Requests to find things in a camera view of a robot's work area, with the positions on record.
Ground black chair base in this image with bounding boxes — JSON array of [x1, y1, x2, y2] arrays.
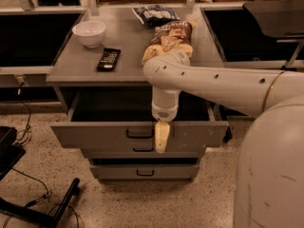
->
[[0, 125, 81, 228]]

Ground white ceramic bowl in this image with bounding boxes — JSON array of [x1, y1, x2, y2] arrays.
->
[[72, 21, 106, 48]]

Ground yellow brown chip bag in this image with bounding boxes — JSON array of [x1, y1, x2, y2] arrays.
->
[[142, 21, 198, 65]]

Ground black chocolate bar wrapper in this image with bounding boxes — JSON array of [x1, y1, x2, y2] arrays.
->
[[97, 47, 121, 71]]

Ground grey bottom drawer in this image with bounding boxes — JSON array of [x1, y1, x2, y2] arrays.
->
[[90, 164, 200, 180]]

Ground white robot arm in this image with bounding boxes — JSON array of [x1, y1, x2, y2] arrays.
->
[[143, 51, 304, 228]]

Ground black floor cable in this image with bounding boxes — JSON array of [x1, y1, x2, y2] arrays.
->
[[15, 81, 33, 145]]

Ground dark blue chip bag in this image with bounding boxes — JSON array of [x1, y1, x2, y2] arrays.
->
[[132, 5, 180, 27]]

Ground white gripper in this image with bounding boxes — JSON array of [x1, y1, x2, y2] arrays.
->
[[151, 86, 181, 153]]

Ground black office chair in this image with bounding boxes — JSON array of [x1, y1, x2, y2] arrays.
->
[[212, 0, 304, 144]]

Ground grey top drawer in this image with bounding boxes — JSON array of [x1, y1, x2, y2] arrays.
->
[[51, 86, 228, 152]]

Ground grey drawer cabinet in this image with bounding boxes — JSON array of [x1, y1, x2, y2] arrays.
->
[[47, 8, 226, 181]]

